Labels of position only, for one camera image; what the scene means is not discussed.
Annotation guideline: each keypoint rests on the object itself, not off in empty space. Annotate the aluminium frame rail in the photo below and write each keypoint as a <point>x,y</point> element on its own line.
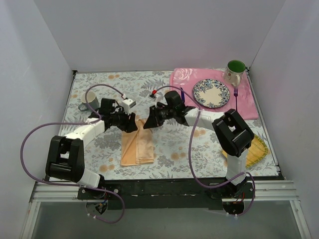
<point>273,190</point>

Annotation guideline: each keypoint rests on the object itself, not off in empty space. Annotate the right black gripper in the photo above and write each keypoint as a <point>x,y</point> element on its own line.
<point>156,116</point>

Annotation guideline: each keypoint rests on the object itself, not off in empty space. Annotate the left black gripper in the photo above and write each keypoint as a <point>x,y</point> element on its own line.
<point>126,122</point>

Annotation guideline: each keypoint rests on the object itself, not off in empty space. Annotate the pink floral placemat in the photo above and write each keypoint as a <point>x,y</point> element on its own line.
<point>188,77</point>

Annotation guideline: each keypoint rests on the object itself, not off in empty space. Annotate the orange satin napkin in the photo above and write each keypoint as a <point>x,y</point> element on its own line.
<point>137,146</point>

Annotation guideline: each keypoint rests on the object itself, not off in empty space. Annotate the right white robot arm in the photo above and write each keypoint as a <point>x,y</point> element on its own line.
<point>233,134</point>

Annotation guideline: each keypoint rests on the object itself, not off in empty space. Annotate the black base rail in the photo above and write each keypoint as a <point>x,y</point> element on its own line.
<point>161,202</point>

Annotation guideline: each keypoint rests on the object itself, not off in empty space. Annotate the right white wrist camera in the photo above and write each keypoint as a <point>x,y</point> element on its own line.
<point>156,97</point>

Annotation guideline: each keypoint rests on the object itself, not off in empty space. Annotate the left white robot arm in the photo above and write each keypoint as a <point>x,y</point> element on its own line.
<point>66,153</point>

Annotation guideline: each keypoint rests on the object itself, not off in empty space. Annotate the yellow bamboo mat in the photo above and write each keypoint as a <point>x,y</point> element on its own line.
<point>257,151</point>

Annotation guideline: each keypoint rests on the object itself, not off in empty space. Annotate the floral mug green inside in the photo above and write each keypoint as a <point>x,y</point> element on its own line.
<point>233,72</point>

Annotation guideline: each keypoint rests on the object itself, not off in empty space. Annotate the purple fork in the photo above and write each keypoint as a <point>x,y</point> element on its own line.
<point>236,95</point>

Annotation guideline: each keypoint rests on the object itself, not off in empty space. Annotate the grey mug white inside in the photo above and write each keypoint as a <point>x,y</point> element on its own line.
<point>89,102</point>

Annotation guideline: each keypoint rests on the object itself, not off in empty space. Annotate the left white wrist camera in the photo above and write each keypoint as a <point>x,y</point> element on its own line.
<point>127,105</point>

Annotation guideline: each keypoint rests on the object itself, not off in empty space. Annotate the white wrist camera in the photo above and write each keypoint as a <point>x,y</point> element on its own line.
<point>156,97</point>
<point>127,105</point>

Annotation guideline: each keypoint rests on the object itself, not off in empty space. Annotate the blue floral plate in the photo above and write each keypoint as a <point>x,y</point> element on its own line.
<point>211,93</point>

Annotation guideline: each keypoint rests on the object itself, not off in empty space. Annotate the purple knife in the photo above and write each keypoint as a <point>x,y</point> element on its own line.
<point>182,95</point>

